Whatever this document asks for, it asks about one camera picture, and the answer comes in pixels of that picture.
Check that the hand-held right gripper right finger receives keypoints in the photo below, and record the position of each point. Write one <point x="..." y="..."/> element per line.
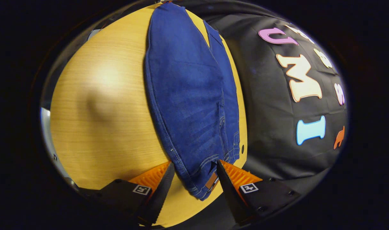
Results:
<point x="229" y="191"/>

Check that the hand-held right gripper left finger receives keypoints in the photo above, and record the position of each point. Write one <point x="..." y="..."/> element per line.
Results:
<point x="161" y="191"/>

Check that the blue denim jeans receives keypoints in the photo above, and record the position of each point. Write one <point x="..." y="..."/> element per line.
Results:
<point x="188" y="95"/>

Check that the black backdrop cloth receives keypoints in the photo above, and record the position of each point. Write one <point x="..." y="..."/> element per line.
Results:
<point x="264" y="111"/>

